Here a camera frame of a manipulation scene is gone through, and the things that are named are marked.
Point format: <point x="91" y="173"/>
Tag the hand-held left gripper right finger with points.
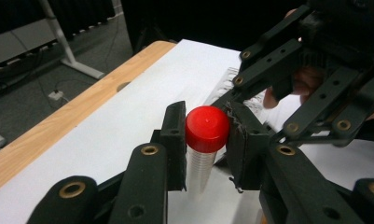
<point x="245" y="149"/>

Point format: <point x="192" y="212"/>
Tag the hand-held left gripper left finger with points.
<point x="177" y="146"/>

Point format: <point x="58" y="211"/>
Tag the clear acrylic tube rack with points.
<point x="226" y="82"/>

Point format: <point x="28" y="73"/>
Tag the wide red cap test tube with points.
<point x="207" y="129"/>

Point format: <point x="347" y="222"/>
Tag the black tripod stand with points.
<point x="150" y="34"/>

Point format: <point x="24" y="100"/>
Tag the white power plug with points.
<point x="55" y="95"/>

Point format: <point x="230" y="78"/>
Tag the grey metal-framed desk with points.
<point x="23" y="43"/>

